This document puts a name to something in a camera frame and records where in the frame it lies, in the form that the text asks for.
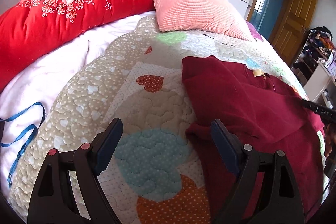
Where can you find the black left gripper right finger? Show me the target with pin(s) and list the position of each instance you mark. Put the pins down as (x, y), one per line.
(279, 199)

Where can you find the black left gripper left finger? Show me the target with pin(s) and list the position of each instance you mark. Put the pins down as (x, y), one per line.
(52, 199)

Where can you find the dark red sweater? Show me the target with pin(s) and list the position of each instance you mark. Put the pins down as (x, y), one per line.
(262, 111)

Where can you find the person's right hand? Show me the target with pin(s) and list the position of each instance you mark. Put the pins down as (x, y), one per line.
(330, 138)

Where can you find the white desk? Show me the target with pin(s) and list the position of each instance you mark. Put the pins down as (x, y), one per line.
(320, 87)

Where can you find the cluttered shelf rack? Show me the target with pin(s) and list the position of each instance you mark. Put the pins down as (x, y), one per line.
(318, 47)

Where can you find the patchwork heart quilt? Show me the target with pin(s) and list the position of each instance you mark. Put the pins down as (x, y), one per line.
(155, 174)

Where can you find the wooden door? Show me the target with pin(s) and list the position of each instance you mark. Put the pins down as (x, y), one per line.
(287, 38)

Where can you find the red floral comforter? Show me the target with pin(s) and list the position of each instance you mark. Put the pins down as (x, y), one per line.
(33, 28)

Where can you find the pink corduroy pillow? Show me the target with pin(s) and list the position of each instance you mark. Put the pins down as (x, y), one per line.
(217, 16)

